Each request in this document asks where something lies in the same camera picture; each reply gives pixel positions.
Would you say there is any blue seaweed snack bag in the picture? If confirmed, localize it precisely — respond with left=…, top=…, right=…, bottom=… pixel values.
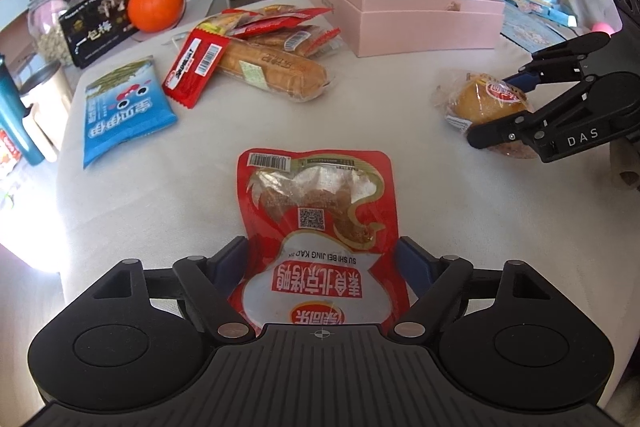
left=84, top=56, right=177, bottom=168

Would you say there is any small yellow snack sachet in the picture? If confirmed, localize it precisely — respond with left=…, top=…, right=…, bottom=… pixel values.
left=196, top=11, right=258, bottom=36

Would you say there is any cracker biscuit packet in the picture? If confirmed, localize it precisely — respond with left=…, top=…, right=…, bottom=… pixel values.
left=247, top=25, right=342, bottom=58

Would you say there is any glass jar with nuts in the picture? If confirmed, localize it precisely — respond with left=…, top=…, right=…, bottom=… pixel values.
left=28, top=0, right=82, bottom=66

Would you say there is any pink cardboard box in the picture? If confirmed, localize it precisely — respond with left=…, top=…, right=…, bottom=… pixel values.
left=309, top=0, right=504, bottom=57

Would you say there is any blue cartoon puzzle board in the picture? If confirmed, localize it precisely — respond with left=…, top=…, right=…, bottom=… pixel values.
left=501, top=3, right=578, bottom=54

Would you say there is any long bread loaf packet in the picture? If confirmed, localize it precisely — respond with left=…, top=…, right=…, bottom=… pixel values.
left=216, top=39, right=331, bottom=102

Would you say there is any teal thermos bottle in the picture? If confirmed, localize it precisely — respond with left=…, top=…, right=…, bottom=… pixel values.
left=0, top=55, right=44, bottom=166

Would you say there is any small round bread packet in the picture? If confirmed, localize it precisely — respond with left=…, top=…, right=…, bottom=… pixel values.
left=432, top=70, right=533, bottom=136

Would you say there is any black plum gift box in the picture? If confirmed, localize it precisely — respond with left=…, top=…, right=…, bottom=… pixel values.
left=60, top=0, right=138, bottom=69

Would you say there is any red wafer snack packet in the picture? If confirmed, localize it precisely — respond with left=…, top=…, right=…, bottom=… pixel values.
left=224, top=4, right=332, bottom=39

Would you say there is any red roast duck snack packet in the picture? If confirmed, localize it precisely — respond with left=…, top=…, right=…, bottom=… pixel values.
left=229, top=148, right=409, bottom=331

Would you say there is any red barcode snack bar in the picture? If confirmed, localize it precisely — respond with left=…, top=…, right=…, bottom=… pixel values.
left=163, top=28, right=231, bottom=108

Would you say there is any orange pumpkin bucket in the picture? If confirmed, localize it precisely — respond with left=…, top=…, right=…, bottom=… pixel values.
left=127, top=0, right=186, bottom=34

